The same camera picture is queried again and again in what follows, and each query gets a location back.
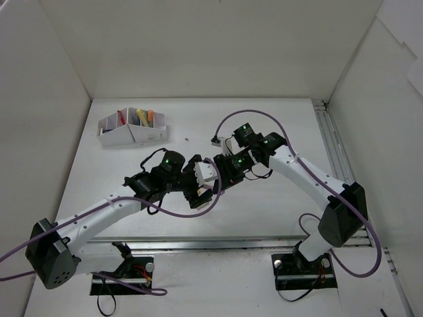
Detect orange translucent highlighter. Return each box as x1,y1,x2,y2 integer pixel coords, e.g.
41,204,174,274
147,110,154,127

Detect yellow highlighter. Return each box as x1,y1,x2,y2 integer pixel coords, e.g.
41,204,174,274
136,109,148,127

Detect red ballpoint pen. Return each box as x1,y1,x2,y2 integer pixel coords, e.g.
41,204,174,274
117,110,126,125

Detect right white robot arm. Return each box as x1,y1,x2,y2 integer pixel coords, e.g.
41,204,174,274
215,123,368,272

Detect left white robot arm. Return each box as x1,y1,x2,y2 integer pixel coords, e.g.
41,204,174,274
25,151,222,289

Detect beige eraser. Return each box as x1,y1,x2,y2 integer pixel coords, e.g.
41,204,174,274
196,202,211,212

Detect white desk organizer container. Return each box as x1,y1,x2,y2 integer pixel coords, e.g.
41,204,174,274
96,107,169,147

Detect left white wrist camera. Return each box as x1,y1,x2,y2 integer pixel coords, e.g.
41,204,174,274
194,162,218,187

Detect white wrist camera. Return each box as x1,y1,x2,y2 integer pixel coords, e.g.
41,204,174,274
194,162,218,187
211,135,233,156

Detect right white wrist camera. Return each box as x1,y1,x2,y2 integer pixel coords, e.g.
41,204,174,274
211,135,233,156

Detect aluminium table rail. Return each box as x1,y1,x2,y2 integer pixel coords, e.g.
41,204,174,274
89,236,308,254

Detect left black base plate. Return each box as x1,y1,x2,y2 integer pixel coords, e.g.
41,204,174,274
89,256,154,297

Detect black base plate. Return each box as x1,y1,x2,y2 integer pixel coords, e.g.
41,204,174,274
271,253,338,291
89,256,154,297

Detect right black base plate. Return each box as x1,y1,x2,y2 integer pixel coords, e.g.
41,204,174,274
271,253,338,291

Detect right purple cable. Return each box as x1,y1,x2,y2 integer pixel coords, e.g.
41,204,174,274
211,109,383,275

